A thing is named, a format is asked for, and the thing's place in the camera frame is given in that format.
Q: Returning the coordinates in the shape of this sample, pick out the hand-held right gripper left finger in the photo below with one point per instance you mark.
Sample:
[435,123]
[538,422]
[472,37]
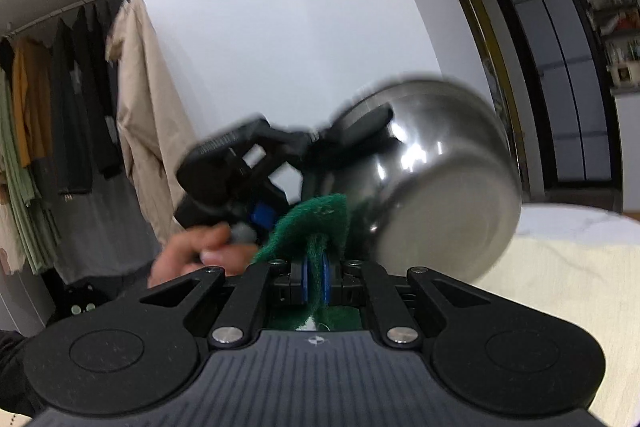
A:
[304,279]

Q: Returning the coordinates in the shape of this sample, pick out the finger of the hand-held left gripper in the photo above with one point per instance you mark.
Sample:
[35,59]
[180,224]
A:
[357,126]

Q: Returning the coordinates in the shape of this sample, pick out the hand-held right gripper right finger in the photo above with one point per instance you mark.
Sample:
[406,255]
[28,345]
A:
[322,279]

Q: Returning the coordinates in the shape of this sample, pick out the green scouring pad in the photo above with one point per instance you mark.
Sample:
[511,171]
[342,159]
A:
[307,219]

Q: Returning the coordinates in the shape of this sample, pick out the stainless steel bowl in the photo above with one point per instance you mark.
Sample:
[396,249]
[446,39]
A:
[435,187]

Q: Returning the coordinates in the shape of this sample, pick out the person's left hand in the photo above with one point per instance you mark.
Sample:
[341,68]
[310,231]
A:
[192,257]

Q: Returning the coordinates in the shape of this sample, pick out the beige coat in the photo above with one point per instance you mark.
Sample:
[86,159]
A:
[150,117]

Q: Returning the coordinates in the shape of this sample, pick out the grey hanging garment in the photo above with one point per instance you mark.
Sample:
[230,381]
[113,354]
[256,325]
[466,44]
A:
[105,232]

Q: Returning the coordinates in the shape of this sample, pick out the black hanging garments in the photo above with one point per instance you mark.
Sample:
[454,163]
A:
[82,107]

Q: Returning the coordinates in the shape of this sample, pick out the black framed glass door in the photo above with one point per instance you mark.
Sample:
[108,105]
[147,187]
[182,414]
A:
[555,72]

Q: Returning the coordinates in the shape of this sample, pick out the light green garment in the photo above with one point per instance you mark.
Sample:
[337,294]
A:
[25,207]

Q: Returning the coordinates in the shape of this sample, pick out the orange shirt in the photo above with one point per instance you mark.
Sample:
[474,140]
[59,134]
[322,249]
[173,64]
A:
[30,102]

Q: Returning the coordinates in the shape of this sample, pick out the cream white cloth mat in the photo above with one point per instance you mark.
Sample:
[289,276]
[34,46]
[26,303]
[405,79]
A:
[565,317]

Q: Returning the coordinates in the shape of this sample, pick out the metal kitchen rack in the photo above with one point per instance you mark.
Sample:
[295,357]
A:
[617,22]

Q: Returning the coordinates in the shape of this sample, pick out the person's dark clothing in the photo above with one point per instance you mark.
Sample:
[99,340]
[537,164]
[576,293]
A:
[15,372]

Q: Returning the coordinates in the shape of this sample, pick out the metal clothes rail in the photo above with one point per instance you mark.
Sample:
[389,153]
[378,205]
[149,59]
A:
[65,9]

